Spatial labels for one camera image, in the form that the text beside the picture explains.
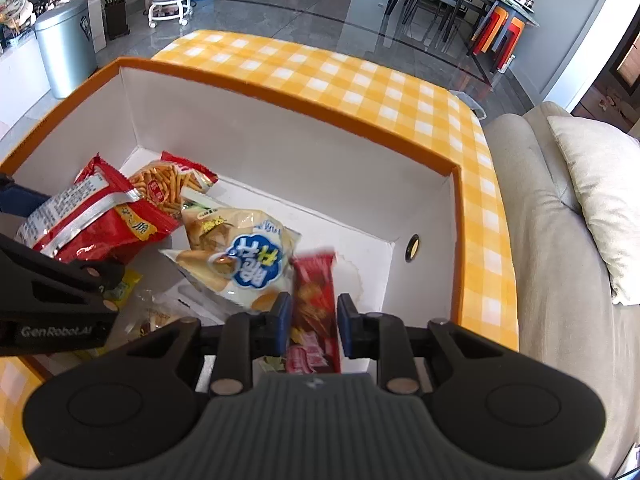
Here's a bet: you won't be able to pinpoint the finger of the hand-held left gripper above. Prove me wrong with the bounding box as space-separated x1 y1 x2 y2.
0 173 52 217
0 232 127 318

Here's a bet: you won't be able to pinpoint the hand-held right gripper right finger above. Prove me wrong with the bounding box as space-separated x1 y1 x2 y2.
336 294 505 393

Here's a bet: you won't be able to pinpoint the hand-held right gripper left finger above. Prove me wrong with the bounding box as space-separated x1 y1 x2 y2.
119 292 294 395

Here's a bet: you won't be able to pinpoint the red packet with golden print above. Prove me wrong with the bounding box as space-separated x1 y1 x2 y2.
285 251 344 375

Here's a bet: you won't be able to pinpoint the red packet with silver seam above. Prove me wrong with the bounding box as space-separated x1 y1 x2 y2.
15 154 182 267

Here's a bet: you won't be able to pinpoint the orange cardboard box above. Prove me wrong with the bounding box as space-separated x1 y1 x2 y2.
0 56 464 387

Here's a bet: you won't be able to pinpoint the cream chips bag blue label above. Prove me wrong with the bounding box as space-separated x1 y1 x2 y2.
160 187 302 312

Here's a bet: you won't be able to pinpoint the small yellow-green packet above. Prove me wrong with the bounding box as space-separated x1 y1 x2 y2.
101 269 144 312

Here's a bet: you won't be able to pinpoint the red packet with fries print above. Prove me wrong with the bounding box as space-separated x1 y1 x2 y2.
127 150 220 222

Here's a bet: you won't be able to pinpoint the silver trash can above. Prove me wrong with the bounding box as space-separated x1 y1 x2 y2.
34 0 99 100

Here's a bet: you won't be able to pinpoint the beige sofa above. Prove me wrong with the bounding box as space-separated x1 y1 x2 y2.
482 101 640 480

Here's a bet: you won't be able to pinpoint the white wheeled stool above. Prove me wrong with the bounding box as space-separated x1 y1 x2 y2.
146 0 194 29

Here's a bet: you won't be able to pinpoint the beige cushion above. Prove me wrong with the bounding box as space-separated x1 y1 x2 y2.
547 115 640 307

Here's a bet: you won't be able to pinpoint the orange and red stools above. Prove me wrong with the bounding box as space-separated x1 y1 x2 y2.
472 2 527 74

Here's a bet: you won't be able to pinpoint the glass top dining table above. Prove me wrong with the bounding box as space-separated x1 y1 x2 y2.
467 0 542 73

